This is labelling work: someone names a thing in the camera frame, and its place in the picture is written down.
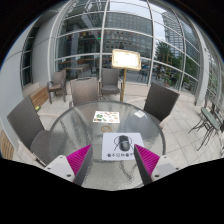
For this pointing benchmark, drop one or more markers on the grey wicker chair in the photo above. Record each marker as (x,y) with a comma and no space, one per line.
(84,91)
(161,101)
(110,78)
(25,120)

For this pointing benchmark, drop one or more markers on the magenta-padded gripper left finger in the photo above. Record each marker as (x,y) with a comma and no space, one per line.
(80,160)

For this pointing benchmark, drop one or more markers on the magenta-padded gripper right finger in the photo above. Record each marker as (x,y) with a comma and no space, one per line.
(146,160)

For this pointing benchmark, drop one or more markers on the black computer mouse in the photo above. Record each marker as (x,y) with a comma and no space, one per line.
(124,144)

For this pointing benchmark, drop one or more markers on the grey wicker armchair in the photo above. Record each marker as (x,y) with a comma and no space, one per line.
(59,78)

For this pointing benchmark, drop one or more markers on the wooden slat bench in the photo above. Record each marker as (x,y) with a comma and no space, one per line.
(6,146)
(40,97)

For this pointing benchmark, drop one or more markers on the laminated picture menu sheet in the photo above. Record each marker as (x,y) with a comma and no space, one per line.
(106,117)

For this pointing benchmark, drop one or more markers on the green metal table set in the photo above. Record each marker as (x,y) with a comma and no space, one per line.
(210,118)

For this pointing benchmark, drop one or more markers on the white printed mouse pad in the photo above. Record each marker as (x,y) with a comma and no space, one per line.
(108,146)

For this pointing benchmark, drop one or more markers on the gold menu sign stand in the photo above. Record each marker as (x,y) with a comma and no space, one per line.
(126,59)

